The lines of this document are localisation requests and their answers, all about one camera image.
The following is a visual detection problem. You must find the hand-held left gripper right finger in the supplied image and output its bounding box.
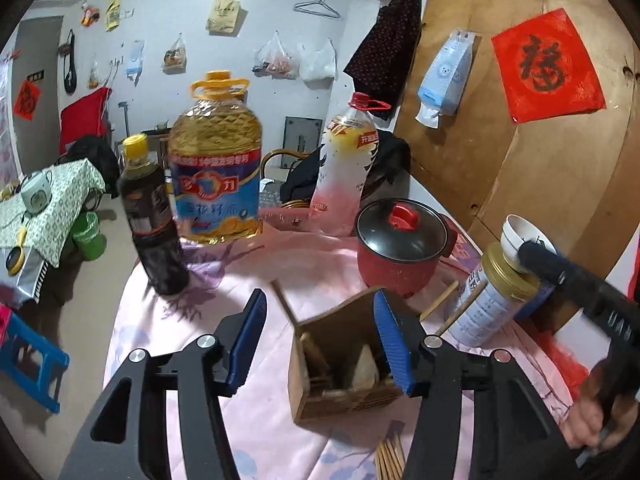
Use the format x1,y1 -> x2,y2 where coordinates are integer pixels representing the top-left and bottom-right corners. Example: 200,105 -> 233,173
372,288 -> 581,480

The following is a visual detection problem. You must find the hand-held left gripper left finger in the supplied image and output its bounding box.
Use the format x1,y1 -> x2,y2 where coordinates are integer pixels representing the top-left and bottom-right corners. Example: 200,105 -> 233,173
60,288 -> 268,480

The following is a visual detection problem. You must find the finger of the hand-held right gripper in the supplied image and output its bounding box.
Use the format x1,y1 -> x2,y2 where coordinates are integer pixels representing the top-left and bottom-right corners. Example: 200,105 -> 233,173
517,241 -> 608,302

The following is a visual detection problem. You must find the wooden chopstick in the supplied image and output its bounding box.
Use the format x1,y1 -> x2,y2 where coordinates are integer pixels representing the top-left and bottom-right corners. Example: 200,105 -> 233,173
271,282 -> 301,325
434,310 -> 463,336
419,280 -> 460,322

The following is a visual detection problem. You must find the wooden chopstick holder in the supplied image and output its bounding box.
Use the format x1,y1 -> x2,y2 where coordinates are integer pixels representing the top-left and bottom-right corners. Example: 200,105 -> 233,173
287,287 -> 406,423

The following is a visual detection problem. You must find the bundle of wooden chopsticks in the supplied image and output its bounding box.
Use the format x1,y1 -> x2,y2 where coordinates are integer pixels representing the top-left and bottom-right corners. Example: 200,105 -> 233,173
374,432 -> 408,480

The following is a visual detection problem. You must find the person's right hand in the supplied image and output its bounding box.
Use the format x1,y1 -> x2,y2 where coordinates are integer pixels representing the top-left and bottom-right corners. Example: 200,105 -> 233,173
565,365 -> 640,453

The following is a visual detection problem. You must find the white bowl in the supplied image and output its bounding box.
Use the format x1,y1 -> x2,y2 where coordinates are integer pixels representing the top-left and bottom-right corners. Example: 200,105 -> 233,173
501,214 -> 557,276

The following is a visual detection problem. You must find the red plastic bag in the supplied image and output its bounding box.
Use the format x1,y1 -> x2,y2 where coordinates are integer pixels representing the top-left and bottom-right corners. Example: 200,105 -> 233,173
540,330 -> 592,396

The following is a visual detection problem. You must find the red electric pot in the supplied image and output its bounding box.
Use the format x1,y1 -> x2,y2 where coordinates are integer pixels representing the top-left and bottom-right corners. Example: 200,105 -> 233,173
356,225 -> 458,300

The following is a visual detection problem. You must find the milk powder can gold lid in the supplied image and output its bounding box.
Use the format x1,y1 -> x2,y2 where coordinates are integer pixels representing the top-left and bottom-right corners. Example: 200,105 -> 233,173
445,242 -> 543,348

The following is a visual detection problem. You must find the round wooden board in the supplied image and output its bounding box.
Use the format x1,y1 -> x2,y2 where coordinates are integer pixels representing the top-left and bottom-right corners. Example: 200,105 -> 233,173
395,0 -> 640,311

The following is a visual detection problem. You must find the pink floral tablecloth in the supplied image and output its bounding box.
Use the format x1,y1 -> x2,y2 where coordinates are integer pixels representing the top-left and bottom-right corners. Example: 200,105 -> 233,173
102,210 -> 591,480

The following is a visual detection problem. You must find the glass lid with red knob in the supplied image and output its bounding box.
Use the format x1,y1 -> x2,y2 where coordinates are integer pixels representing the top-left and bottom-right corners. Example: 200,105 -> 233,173
356,199 -> 449,264

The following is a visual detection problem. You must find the dark soy sauce bottle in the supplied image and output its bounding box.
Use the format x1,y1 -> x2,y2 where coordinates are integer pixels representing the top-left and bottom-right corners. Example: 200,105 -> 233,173
116,134 -> 191,296

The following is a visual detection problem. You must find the pink white drink bottle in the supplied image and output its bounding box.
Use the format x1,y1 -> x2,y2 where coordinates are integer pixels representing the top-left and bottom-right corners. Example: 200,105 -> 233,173
308,91 -> 392,238

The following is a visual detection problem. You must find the black jacket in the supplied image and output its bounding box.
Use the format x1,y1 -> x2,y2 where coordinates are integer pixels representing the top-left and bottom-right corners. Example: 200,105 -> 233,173
280,132 -> 412,206

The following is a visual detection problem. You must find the wicker chair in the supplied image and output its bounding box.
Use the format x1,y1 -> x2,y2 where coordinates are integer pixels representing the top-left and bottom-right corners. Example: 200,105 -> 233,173
260,149 -> 313,211

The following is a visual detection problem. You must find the large cooking oil bottle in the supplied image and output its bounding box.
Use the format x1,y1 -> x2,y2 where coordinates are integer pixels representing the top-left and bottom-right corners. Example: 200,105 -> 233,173
167,71 -> 264,246

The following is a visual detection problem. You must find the green bucket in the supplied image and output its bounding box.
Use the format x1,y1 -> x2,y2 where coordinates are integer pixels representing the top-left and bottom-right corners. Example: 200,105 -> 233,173
70,211 -> 107,261

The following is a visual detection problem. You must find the blue white hanging bag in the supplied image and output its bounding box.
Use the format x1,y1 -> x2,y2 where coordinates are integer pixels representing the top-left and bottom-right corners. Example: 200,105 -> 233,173
415,30 -> 476,128

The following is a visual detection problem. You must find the blue plastic stool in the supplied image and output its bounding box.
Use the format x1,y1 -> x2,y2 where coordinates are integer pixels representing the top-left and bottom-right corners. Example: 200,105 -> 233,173
0,310 -> 71,413

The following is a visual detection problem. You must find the green floral tablecloth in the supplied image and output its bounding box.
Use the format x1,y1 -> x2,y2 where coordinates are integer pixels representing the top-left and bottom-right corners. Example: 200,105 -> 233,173
0,157 -> 106,266

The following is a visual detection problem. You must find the black clothing pile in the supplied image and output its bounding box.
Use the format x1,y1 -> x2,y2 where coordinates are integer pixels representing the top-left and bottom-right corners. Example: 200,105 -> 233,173
57,135 -> 121,191

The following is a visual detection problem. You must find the yellow round gadget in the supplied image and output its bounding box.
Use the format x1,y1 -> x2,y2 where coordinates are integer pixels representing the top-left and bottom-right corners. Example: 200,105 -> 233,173
6,230 -> 28,276

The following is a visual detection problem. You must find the white round appliance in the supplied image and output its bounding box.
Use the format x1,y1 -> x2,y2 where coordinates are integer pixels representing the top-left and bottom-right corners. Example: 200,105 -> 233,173
20,170 -> 53,213

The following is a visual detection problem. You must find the dark dotted hanging cloth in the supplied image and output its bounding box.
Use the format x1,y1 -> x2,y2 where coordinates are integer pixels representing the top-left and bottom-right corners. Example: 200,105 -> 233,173
343,0 -> 423,121

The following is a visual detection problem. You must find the red cloth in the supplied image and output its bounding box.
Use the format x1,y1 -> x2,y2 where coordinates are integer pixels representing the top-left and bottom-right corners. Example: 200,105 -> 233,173
60,86 -> 113,156

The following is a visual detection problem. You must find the clear plastic bag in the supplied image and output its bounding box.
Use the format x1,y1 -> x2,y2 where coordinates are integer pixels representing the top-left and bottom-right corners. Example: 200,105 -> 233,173
254,31 -> 301,80

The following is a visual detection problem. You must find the white plastic bag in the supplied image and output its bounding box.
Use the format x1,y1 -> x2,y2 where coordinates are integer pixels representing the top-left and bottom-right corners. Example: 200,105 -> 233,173
298,38 -> 338,82

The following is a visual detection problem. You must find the plastic bag with snacks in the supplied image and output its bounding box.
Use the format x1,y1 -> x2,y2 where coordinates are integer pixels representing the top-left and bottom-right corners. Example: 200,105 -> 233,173
161,34 -> 188,73

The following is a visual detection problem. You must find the blue white packet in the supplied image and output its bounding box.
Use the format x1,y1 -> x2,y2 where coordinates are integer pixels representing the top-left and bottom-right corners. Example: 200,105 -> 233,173
124,40 -> 146,83

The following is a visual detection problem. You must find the small red paper decoration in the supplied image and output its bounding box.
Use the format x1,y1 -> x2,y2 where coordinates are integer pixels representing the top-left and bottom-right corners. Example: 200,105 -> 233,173
14,80 -> 42,121

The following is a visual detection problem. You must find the yellow paper bag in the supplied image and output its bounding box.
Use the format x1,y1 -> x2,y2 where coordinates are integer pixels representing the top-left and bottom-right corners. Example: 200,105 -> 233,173
206,0 -> 247,36

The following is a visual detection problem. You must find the grey door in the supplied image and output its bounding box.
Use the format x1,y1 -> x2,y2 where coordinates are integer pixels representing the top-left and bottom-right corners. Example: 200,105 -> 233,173
10,16 -> 65,171

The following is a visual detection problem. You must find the grey wall panel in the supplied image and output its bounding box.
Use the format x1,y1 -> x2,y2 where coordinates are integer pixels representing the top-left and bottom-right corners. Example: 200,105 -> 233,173
283,116 -> 322,168

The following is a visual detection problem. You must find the black hanging strap bag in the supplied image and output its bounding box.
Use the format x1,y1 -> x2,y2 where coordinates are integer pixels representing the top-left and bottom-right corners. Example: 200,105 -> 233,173
59,29 -> 78,95

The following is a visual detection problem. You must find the wire clothes hanger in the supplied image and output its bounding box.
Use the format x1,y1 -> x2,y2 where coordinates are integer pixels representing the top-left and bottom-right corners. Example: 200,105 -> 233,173
293,0 -> 342,21

